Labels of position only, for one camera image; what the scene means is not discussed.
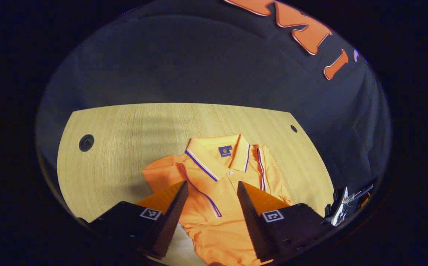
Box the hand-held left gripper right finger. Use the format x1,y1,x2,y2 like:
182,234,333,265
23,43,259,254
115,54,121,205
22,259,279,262
237,180,334,263

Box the orange T-shirt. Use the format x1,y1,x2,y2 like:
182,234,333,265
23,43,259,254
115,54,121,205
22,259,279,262
142,134,294,266

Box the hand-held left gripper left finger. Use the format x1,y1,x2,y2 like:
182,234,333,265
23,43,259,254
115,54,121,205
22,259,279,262
77,180,189,260

